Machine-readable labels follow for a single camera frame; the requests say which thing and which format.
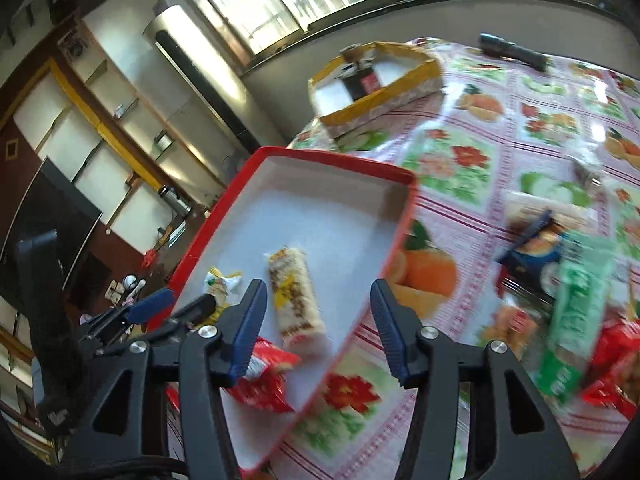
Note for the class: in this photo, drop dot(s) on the black flashlight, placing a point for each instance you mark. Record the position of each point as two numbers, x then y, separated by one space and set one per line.
510 50

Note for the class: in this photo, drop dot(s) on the long white snack packet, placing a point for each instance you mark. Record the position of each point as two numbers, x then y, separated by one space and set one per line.
535 205

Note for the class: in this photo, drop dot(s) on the green snack packet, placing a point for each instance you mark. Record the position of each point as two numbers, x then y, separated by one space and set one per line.
575 320

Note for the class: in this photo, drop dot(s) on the red rimmed white tray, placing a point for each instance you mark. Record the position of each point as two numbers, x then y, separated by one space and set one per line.
325 220

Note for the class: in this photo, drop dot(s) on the clear crumpled wrapper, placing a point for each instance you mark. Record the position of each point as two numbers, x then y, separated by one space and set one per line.
590 167

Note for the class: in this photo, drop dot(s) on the clear golden snack packet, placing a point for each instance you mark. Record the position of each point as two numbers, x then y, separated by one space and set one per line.
505 330

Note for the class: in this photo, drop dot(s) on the dark blue snack packet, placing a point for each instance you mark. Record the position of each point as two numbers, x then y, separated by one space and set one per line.
530 255

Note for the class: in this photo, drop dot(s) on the steel thermos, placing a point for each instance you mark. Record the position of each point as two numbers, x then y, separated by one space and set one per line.
172 197

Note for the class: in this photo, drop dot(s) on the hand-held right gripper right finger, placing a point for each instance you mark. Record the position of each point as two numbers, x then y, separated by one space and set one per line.
395 340

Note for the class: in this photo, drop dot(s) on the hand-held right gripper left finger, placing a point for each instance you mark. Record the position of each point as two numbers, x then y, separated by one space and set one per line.
244 332

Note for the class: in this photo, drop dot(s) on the black television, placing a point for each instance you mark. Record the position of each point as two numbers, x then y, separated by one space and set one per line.
50 210

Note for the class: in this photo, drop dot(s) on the red and white snack packet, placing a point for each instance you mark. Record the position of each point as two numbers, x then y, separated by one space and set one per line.
270 385

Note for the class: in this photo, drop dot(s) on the fruit print tablecloth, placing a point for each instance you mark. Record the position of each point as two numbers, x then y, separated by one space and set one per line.
460 240

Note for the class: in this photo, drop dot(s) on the long rice cracker packet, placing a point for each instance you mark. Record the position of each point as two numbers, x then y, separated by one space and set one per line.
292 300

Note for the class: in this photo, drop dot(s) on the yellow trimmed wall cabinet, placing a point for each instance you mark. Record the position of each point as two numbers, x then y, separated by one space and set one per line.
75 125

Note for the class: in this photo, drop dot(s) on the yellow snack packet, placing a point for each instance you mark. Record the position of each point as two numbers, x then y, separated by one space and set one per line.
220 285

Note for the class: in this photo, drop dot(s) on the white tower air conditioner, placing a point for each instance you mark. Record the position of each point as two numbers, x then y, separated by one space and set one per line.
200 60

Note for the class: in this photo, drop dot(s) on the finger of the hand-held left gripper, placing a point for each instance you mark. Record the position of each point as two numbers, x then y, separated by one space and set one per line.
197 310
150 305

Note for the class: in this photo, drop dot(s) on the yellow cardboard box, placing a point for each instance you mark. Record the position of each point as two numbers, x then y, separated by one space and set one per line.
380 102

